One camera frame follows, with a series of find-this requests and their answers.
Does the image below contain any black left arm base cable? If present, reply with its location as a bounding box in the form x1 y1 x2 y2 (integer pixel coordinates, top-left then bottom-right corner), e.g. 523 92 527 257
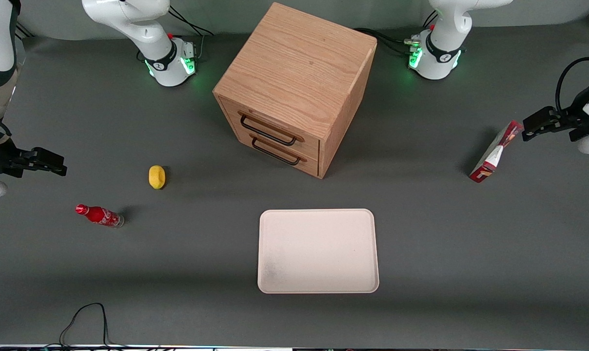
353 27 415 56

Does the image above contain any red cookie box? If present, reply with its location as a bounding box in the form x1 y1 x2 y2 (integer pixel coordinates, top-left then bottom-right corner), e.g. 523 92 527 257
469 120 525 184

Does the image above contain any beige plastic tray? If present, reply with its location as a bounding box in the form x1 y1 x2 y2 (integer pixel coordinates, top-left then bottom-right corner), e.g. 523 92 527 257
257 208 380 294

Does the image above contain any thin black looped cable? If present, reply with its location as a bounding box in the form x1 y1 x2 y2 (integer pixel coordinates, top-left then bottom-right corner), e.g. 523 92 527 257
58 302 129 350

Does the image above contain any black right arm base cable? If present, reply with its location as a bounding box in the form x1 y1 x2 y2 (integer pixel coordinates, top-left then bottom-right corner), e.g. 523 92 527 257
167 5 215 60

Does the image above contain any red cola bottle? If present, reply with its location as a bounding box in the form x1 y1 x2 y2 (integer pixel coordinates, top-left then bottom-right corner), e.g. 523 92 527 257
75 204 125 229

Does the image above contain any wooden two-drawer cabinet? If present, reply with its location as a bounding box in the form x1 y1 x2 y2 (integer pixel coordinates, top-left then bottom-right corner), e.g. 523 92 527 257
213 2 378 180

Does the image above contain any black arm base cable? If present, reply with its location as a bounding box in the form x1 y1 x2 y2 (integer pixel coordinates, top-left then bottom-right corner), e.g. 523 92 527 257
353 27 415 56
167 5 215 60

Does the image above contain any yellow lemon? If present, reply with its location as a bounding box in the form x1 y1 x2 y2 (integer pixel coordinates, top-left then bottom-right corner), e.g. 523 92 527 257
148 165 167 190

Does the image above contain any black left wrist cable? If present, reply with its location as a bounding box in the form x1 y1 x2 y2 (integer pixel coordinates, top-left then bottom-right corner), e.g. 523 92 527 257
555 57 589 114

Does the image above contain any black metal drawer handle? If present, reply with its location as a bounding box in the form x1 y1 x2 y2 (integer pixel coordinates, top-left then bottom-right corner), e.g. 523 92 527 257
250 136 303 166
239 113 300 147

